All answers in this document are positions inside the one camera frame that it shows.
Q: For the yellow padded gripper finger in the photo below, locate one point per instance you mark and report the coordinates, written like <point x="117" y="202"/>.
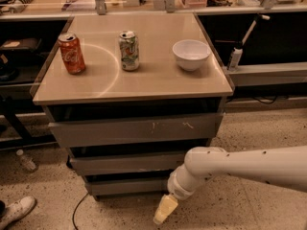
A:
<point x="166" y="207"/>

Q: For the grey bottom drawer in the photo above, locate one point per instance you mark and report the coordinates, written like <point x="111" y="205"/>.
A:
<point x="127" y="186"/>

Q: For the grey drawer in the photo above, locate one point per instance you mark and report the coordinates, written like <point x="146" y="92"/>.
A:
<point x="136" y="130"/>
<point x="130" y="163"/>
<point x="127" y="186"/>

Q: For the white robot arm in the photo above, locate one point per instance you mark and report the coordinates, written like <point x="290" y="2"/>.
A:
<point x="285" y="167"/>

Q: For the grey middle drawer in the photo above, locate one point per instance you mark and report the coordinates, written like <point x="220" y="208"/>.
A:
<point x="130" y="163"/>

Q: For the grey top drawer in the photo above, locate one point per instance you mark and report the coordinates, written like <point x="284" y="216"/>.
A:
<point x="136" y="130"/>

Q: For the grey drawer cabinet with top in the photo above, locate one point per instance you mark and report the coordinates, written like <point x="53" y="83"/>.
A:
<point x="158" y="87"/>

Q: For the clear plastic bottle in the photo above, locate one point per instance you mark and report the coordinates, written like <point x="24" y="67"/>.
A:
<point x="26" y="161"/>

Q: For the white bowl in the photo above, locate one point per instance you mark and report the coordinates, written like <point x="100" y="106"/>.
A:
<point x="191" y="54"/>

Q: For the white sneaker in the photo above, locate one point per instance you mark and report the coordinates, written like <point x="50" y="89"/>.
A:
<point x="15" y="211"/>

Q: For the green white soda can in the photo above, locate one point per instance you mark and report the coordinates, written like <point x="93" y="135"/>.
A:
<point x="129" y="49"/>

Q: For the red cola can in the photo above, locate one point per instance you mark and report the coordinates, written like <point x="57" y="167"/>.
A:
<point x="71" y="53"/>

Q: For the black case on shelf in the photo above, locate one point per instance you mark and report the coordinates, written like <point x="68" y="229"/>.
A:
<point x="25" y="44"/>

